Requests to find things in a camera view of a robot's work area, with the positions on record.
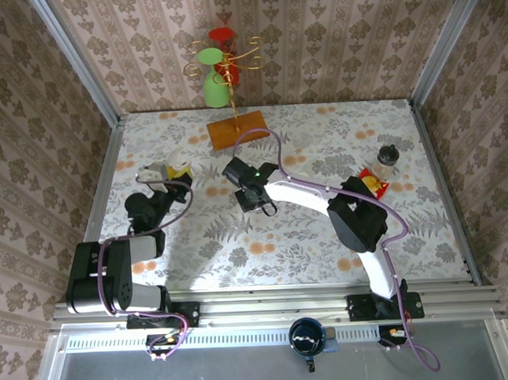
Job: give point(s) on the white oval earbud case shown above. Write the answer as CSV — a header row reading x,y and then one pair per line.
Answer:
x,y
178,158

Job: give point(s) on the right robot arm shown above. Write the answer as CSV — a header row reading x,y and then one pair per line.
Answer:
x,y
359,219

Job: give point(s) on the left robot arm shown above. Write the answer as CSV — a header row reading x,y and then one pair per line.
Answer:
x,y
115,270

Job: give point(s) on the green plastic wine glass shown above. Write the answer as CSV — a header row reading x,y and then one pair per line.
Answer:
x,y
215,91

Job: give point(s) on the red snack packet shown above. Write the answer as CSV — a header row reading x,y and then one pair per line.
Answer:
x,y
377,183

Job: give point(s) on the small black cup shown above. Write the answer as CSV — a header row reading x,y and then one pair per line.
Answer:
x,y
386,160

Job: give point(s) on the red plastic wine glass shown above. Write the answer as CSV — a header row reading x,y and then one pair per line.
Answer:
x,y
221,34

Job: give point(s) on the dark blue mug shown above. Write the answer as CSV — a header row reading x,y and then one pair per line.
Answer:
x,y
307,338

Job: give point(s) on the small grey box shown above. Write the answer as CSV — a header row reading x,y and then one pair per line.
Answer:
x,y
332,341

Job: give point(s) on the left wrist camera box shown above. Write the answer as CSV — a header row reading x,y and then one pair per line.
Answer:
x,y
151,173

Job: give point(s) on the aluminium table side rail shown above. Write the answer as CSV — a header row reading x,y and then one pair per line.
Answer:
x,y
104,174
432,150

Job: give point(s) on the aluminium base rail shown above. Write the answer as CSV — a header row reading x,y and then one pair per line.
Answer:
x,y
275,306

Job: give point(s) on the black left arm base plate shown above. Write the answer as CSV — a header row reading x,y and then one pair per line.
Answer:
x,y
187,313

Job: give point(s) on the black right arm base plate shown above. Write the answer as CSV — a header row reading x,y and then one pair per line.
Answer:
x,y
360,307

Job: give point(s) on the aluminium frame post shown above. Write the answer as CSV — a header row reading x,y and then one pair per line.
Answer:
x,y
72,59
449,45

